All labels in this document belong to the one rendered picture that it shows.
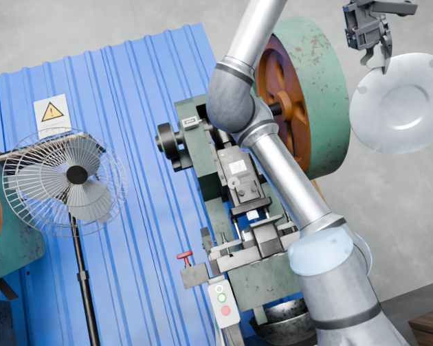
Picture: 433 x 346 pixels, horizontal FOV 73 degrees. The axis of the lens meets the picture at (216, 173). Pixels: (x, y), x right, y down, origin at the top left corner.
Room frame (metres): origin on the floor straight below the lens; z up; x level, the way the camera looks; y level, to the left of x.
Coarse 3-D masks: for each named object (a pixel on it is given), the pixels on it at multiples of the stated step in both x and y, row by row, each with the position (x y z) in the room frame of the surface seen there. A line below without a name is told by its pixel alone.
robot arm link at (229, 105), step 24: (264, 0) 0.51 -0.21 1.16; (240, 24) 0.54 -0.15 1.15; (264, 24) 0.53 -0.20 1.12; (240, 48) 0.54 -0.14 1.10; (264, 48) 0.57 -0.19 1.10; (216, 72) 0.57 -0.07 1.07; (240, 72) 0.56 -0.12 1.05; (216, 96) 0.59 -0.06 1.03; (240, 96) 0.59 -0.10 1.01; (216, 120) 0.64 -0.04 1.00; (240, 120) 0.64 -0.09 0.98
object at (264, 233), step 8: (280, 216) 1.11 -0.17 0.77; (256, 224) 1.10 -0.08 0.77; (264, 224) 1.20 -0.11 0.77; (272, 224) 1.22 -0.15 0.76; (248, 232) 1.34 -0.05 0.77; (256, 232) 1.22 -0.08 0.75; (264, 232) 1.22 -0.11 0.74; (272, 232) 1.22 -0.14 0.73; (256, 240) 1.22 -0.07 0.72; (264, 240) 1.22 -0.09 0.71; (272, 240) 1.22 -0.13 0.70; (280, 240) 1.23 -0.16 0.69; (264, 248) 1.22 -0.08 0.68; (272, 248) 1.22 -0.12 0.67; (280, 248) 1.22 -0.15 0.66; (264, 256) 1.22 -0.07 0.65
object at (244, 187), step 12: (228, 156) 1.31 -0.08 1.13; (240, 156) 1.32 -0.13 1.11; (228, 168) 1.31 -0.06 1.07; (240, 168) 1.31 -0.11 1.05; (252, 168) 1.32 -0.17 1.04; (228, 180) 1.30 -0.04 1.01; (240, 180) 1.31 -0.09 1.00; (252, 180) 1.32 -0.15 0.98; (228, 192) 1.35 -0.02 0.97; (240, 192) 1.27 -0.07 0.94; (252, 192) 1.28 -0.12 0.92; (240, 204) 1.31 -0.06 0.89
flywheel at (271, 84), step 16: (272, 48) 1.21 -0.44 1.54; (272, 64) 1.36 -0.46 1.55; (288, 64) 1.13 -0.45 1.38; (256, 80) 1.58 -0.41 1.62; (272, 80) 1.45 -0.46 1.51; (288, 80) 1.28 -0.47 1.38; (272, 96) 1.58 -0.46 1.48; (288, 96) 1.35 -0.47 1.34; (288, 112) 1.38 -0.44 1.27; (304, 112) 1.42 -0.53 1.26; (288, 128) 1.52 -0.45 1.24; (304, 128) 1.33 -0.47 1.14; (288, 144) 1.61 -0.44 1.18; (304, 144) 1.40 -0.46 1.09; (304, 160) 1.39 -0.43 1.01
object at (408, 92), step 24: (408, 72) 0.75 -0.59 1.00; (432, 72) 0.74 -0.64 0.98; (360, 96) 0.80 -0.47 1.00; (384, 96) 0.79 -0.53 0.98; (408, 96) 0.79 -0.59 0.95; (432, 96) 0.78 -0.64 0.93; (360, 120) 0.84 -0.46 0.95; (384, 120) 0.84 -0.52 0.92; (408, 120) 0.84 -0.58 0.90; (432, 120) 0.82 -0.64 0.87; (384, 144) 0.88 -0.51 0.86; (408, 144) 0.87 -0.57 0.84
